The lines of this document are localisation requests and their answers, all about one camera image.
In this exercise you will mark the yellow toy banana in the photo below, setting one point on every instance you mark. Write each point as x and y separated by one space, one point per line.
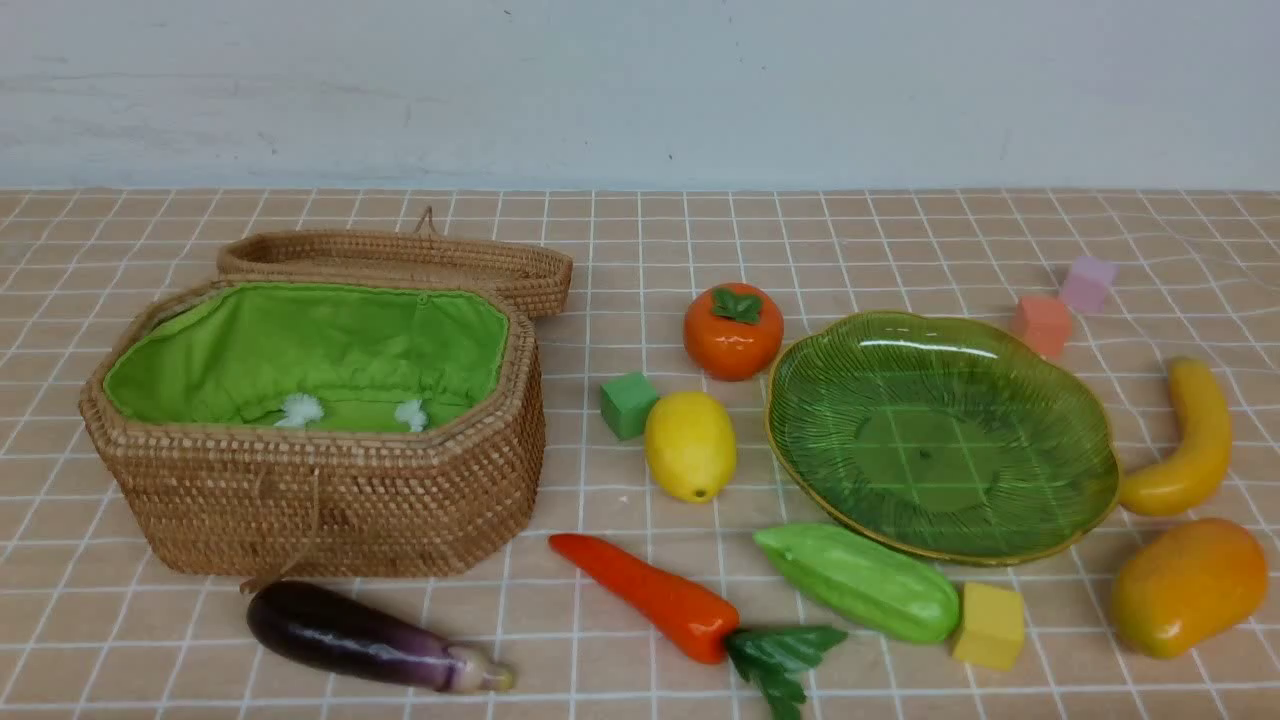
1199 464

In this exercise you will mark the yellow foam cube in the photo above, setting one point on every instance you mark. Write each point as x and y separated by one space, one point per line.
992 629

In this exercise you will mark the woven wicker basket lid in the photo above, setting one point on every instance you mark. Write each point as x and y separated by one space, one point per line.
533 279

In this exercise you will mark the orange foam cube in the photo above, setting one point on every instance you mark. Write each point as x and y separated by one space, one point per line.
1043 323

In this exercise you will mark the orange toy carrot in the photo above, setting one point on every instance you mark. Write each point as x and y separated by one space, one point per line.
703 625

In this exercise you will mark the green glass leaf plate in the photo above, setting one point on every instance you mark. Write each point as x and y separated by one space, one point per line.
942 437

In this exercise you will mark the yellow toy lemon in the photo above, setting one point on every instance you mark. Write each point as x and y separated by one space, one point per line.
690 446

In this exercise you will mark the woven wicker basket green lining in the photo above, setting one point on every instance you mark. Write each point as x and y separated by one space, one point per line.
263 426

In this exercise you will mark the orange yellow toy mango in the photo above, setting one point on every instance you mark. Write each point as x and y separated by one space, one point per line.
1192 583

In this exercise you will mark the purple toy eggplant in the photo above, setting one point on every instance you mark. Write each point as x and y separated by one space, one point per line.
328 631

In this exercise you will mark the green foam cube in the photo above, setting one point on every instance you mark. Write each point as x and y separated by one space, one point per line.
625 404

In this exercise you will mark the pink foam cube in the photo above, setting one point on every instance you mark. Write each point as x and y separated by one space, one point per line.
1088 284

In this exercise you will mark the orange toy persimmon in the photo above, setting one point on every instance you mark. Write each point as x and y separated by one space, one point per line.
733 331

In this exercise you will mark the green toy cucumber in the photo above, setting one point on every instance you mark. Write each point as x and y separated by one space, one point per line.
863 581

